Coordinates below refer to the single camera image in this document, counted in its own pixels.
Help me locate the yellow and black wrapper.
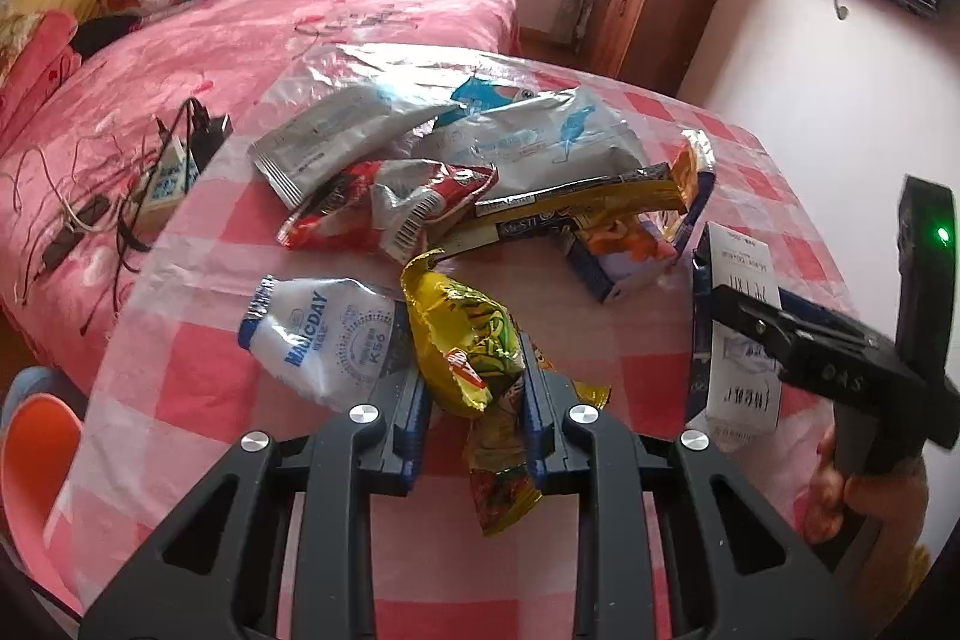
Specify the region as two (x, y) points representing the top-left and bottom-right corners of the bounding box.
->
(433, 160), (692, 253)

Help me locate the large white bag blue print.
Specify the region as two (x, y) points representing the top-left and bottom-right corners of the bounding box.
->
(409, 83), (652, 214)

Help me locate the orange and blue bread bag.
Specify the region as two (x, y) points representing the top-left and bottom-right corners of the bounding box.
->
(670, 126), (719, 253)

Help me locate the yellow snack bag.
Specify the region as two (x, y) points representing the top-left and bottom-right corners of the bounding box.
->
(400, 248), (612, 537)

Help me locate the black cloth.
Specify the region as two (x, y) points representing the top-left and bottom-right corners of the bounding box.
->
(73, 14), (145, 58)

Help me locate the person's right hand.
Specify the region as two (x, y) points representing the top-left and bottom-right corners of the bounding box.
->
(810, 428), (932, 545)

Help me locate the bed with pink sheet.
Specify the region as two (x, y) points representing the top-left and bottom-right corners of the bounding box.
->
(0, 0), (524, 375)

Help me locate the white power strip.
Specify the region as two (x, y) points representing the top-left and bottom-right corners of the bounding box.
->
(133, 136), (202, 223)

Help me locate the white and blue snack bag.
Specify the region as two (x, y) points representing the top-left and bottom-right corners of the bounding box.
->
(238, 275), (422, 414)

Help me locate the orange plastic chair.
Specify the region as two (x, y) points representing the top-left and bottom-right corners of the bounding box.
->
(0, 398), (85, 620)

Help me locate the blue carton with white label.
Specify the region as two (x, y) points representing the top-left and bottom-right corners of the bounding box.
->
(685, 222), (787, 455)

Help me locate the pink folded blanket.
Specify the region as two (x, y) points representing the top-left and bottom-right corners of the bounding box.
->
(0, 8), (82, 131)

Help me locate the black charger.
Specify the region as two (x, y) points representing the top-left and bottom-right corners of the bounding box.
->
(178, 98), (235, 163)

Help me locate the wooden cabinet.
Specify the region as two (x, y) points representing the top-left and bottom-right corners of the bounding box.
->
(580, 0), (734, 103)

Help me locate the red snack bag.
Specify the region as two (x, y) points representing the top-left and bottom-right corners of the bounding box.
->
(276, 157), (501, 268)

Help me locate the grey foil packet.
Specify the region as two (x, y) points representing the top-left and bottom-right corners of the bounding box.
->
(247, 83), (460, 211)

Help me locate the clear plastic bag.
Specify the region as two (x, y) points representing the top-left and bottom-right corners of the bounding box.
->
(262, 42), (575, 125)

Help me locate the pink checked plastic tablecloth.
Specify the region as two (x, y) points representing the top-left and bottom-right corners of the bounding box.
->
(79, 42), (890, 640)

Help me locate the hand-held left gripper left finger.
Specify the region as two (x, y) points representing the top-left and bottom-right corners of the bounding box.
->
(79, 376), (434, 640)

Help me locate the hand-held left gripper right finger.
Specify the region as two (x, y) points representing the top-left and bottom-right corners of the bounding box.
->
(523, 346), (887, 640)

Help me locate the tangle of thin cables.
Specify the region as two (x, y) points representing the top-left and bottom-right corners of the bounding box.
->
(0, 115), (188, 341)

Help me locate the purple cartoon bear box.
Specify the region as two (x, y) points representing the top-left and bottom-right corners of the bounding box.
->
(561, 211), (695, 305)

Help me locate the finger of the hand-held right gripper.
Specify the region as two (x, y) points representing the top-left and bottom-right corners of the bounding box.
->
(778, 290), (865, 335)
(709, 284), (865, 377)

